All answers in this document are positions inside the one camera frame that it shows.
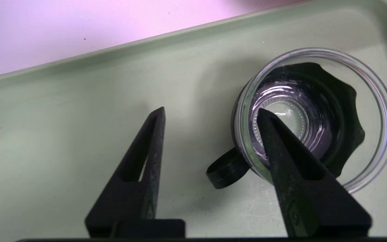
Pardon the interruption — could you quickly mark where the green plastic tray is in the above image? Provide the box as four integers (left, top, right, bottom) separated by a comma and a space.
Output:
0, 0, 387, 239

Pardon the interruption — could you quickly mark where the glass cup black holder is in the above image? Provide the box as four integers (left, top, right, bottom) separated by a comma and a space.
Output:
206, 48, 387, 195

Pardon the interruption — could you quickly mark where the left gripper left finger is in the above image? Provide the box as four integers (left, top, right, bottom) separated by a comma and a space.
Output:
85, 107, 166, 238

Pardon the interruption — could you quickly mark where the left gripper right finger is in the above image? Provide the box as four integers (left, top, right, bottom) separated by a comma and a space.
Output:
257, 108, 372, 238

